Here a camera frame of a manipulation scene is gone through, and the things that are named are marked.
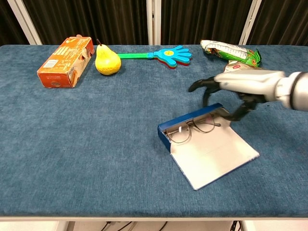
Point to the dark pleated curtain panel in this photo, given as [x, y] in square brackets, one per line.
[284, 21]
[204, 19]
[84, 19]
[7, 24]

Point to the gold foil snack bag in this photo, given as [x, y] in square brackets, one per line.
[234, 67]

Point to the green snack bag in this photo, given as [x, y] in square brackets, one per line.
[231, 54]

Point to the yellow toy pear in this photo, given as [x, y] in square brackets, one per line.
[107, 62]

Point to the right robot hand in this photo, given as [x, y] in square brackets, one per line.
[250, 81]

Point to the blue table mat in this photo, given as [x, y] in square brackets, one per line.
[96, 144]

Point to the orange carton box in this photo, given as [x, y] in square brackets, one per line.
[62, 62]

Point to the blue glasses case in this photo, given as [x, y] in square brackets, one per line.
[211, 156]

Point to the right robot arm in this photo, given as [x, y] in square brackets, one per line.
[296, 91]

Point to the blue hand clapper toy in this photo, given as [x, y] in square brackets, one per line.
[173, 56]

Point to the wire-rimmed eyeglasses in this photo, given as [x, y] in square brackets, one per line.
[179, 136]

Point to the white frame post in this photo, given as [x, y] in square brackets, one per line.
[250, 22]
[25, 22]
[149, 21]

